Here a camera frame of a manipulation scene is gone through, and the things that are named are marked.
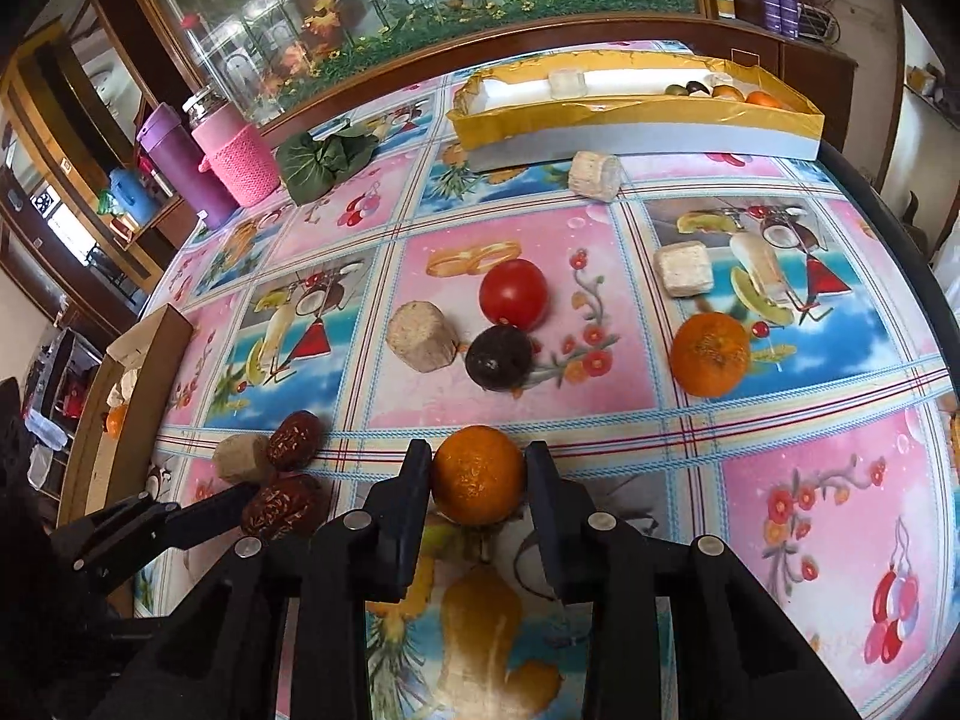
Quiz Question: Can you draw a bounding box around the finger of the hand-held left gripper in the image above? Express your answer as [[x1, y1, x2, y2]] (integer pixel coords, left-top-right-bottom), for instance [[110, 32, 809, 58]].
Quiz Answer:
[[71, 480, 261, 577]]

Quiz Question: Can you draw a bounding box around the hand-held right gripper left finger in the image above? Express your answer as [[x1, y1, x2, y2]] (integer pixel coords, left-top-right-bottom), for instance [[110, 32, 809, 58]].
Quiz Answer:
[[90, 441, 434, 720]]

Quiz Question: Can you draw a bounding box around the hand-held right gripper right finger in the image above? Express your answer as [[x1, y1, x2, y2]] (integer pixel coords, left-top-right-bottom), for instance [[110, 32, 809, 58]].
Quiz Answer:
[[523, 439, 863, 720]]

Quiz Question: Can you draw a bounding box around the red date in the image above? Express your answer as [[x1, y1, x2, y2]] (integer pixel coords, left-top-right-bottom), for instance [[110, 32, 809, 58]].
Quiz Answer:
[[268, 410, 325, 472], [241, 474, 329, 541]]

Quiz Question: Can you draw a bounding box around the dark purple plum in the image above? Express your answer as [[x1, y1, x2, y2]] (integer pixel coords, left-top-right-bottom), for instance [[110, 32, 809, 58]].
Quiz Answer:
[[464, 325, 535, 392]]

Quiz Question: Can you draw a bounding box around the brown cardboard box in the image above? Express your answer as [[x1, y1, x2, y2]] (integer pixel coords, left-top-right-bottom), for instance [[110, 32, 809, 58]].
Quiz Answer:
[[56, 305, 196, 533]]

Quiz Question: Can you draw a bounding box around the red tomato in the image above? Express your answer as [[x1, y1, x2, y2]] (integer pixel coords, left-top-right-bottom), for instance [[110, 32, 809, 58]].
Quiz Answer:
[[478, 259, 550, 331]]

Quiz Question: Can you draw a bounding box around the beige square cake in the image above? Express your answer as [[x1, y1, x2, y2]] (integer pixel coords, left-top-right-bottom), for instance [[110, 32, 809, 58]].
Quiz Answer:
[[652, 241, 713, 299]]

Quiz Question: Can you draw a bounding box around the blue thermos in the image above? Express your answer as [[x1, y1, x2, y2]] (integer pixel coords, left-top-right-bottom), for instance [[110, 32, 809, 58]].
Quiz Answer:
[[109, 167, 162, 227]]

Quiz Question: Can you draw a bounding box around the green leafy vegetable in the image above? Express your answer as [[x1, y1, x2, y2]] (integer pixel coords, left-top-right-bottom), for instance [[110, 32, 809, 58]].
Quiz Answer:
[[275, 120, 380, 205]]

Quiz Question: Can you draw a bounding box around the purple bottle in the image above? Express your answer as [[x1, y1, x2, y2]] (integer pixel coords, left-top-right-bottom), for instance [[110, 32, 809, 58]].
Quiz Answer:
[[135, 103, 239, 230]]

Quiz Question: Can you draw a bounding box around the pink knit-sleeved bottle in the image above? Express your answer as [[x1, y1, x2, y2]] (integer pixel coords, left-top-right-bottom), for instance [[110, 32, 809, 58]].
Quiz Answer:
[[184, 88, 282, 209]]

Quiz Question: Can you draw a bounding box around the yellow taped box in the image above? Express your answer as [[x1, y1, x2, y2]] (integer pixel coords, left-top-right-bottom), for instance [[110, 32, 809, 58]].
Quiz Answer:
[[446, 49, 826, 173]]

